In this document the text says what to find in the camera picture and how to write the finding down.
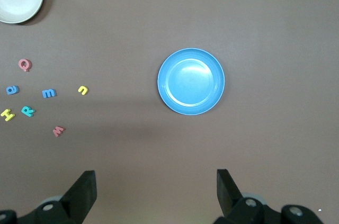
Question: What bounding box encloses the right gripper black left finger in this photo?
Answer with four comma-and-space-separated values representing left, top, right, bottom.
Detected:
0, 170, 97, 224

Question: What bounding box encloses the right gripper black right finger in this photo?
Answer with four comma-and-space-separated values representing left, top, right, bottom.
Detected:
214, 168, 323, 224

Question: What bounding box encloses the pink foam lowercase w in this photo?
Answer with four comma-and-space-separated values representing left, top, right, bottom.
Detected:
52, 125, 66, 138

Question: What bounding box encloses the teal foam letter R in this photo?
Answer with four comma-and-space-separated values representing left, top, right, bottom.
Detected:
21, 105, 36, 118

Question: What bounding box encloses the blue foam lowercase m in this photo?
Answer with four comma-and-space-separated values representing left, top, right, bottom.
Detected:
41, 88, 57, 99

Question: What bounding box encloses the yellow foam letter H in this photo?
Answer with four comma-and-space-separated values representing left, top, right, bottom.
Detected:
0, 109, 16, 122

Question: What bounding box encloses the pink foam letter Q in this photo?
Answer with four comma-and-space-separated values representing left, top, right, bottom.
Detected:
18, 58, 33, 73

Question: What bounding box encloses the blue round plate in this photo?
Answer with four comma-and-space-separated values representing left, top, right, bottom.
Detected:
157, 48, 226, 116

